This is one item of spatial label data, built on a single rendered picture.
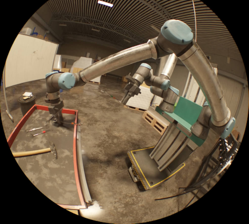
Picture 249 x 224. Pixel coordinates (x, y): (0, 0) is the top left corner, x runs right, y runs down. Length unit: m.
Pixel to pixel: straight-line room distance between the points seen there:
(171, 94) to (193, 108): 0.28
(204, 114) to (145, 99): 3.18
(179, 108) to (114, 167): 1.28
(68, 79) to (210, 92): 0.67
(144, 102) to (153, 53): 3.36
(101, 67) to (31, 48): 2.52
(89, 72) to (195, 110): 0.94
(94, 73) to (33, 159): 0.59
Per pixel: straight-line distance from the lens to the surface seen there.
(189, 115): 0.95
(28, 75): 2.84
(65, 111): 0.82
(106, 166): 1.50
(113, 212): 1.36
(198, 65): 0.37
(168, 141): 1.21
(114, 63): 0.44
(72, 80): 0.48
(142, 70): 0.63
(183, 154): 1.27
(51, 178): 0.48
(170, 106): 0.94
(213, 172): 1.63
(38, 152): 0.54
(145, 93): 3.62
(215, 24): 9.64
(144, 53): 0.44
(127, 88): 0.62
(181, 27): 0.36
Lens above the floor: 1.34
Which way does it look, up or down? 16 degrees down
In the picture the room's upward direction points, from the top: 16 degrees clockwise
